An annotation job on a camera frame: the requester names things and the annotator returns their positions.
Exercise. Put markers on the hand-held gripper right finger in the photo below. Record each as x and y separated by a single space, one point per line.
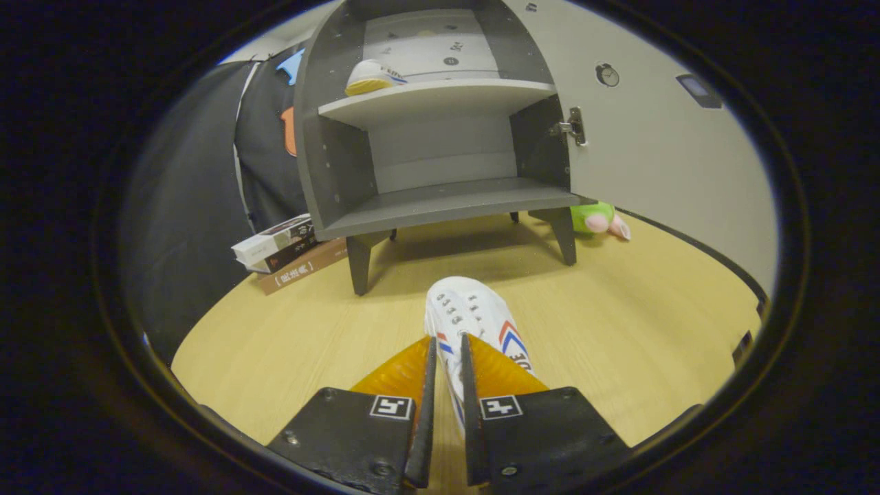
471 440

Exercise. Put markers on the white shoe yellow sole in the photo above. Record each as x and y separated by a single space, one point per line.
371 75

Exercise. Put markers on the brown book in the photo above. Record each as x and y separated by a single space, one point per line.
302 269

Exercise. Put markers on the grey shoe cabinet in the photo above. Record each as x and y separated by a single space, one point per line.
440 203

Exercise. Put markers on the green pink plush toy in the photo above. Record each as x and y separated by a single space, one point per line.
591 216

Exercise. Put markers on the dark book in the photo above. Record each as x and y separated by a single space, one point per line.
285 256

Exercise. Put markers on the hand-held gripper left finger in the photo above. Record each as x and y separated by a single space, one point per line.
423 440

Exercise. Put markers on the black backdrop cloth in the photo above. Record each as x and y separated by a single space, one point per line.
192 206

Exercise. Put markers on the white shoe red blue stripes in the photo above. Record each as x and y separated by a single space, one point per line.
467 309

